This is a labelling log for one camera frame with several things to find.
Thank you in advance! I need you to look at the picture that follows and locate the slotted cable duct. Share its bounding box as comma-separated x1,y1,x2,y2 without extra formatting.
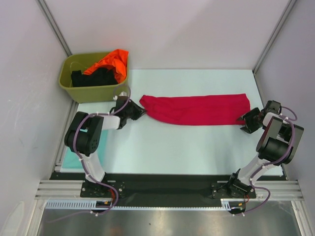
46,200,112,210

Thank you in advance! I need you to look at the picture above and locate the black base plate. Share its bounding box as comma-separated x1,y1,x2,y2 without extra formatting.
50,172,289,208

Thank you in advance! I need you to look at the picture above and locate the orange t shirt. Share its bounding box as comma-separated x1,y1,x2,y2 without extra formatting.
83,49,129,84

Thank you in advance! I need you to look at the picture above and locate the aluminium frame rail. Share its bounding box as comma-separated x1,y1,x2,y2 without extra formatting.
35,180,83,200

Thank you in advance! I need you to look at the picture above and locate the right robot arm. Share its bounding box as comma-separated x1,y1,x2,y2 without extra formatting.
226,100,304,198

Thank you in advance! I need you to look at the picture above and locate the black t shirt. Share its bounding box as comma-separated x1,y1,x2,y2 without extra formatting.
71,68,118,87

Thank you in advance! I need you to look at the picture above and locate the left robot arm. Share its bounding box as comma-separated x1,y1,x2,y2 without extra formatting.
64,95,147,197

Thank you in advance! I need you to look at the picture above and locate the olive green plastic bin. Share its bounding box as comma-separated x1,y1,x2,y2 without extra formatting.
59,52,128,103

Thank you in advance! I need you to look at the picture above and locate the magenta red t shirt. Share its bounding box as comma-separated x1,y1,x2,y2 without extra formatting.
139,93,251,126

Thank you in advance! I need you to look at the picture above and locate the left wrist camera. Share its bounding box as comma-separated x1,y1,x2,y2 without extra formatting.
113,91,128,101

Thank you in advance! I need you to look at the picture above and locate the folded teal t shirt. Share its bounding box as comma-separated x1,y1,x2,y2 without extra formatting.
61,130,108,173

